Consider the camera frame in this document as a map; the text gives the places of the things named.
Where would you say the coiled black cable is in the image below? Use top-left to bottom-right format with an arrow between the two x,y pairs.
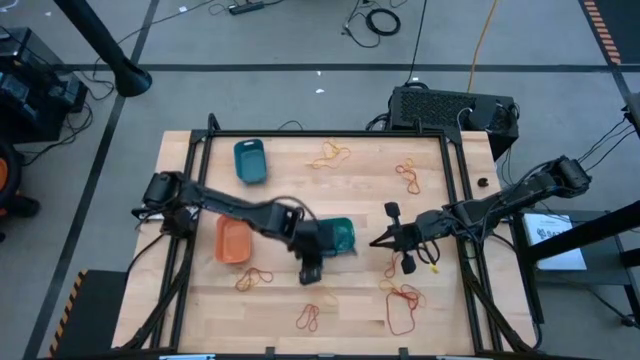
364,7 -> 403,38

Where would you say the black power strip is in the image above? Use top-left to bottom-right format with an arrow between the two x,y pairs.
227,1 -> 266,16

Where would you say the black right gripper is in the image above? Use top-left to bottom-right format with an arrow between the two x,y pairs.
368,201 -> 454,276

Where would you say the orange black wheel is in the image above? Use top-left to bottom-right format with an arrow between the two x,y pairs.
0,137 -> 42,244

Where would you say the black metal table frame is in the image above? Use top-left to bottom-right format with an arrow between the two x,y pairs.
112,112 -> 544,357

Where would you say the white printed paper sheet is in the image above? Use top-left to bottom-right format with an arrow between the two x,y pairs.
521,213 -> 589,273

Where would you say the yellow rubber band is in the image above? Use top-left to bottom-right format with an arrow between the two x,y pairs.
378,278 -> 404,297
309,149 -> 346,170

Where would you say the black tripod leg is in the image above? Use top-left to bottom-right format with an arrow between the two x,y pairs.
587,284 -> 640,330

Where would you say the orange plastic basket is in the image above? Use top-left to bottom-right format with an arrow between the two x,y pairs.
214,214 -> 253,265

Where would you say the long black cable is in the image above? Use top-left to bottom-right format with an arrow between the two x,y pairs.
403,0 -> 430,85

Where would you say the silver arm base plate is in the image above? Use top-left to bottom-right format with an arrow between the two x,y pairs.
130,207 -> 166,224

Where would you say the blue plastic basket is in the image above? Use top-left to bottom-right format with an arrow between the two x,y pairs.
233,138 -> 270,186

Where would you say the thin black cable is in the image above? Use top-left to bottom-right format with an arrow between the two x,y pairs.
341,0 -> 382,50

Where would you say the black hazard-striped mat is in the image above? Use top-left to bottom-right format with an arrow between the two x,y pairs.
47,268 -> 129,359
578,0 -> 640,67

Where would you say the black equipment cart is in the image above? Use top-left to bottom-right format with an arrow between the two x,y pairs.
0,25 -> 91,145

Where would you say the black stand pole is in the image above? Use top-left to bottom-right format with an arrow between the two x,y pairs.
52,0 -> 154,99

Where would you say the yellow cable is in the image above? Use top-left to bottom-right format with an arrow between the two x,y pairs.
466,0 -> 501,95

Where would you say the teal plastic basket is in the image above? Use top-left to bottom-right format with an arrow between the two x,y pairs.
319,216 -> 357,257

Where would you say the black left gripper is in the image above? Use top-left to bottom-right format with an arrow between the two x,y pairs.
287,217 -> 342,287

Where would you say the black support beam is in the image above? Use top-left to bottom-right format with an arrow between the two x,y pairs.
522,198 -> 640,265

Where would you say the grey side table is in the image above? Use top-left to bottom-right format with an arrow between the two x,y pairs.
514,208 -> 640,287

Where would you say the black computer case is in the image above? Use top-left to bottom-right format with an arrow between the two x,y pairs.
387,85 -> 521,162

